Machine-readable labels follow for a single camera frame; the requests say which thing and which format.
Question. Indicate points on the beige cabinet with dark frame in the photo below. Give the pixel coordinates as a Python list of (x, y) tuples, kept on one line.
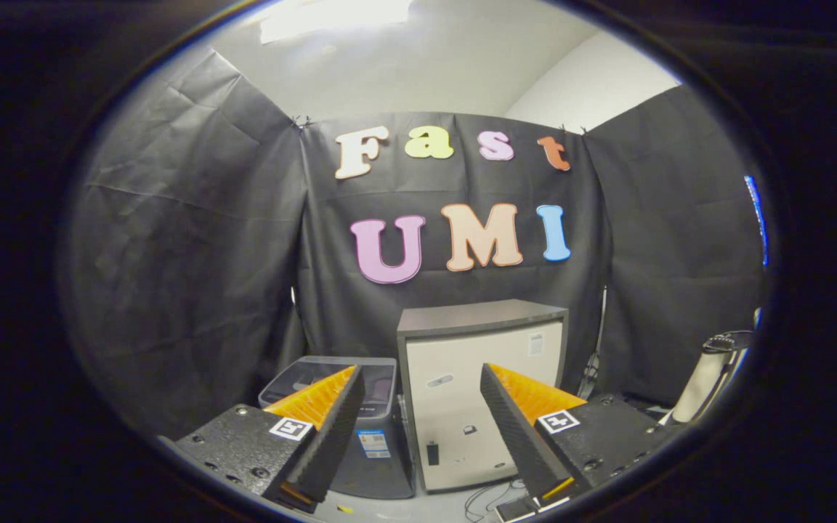
[(455, 356)]

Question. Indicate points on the black backdrop cloth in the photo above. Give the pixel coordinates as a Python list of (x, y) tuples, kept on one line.
[(193, 254)]

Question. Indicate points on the small dark floor box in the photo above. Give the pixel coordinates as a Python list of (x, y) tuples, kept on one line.
[(516, 511)]

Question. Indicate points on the white pole with black cap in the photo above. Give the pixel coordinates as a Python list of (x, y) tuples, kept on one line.
[(705, 381)]

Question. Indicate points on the grey washing machine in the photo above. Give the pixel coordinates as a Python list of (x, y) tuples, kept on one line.
[(382, 465)]

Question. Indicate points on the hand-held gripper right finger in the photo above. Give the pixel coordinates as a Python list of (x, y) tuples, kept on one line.
[(516, 436)]

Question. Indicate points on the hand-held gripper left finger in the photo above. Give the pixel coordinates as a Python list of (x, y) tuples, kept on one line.
[(331, 428)]

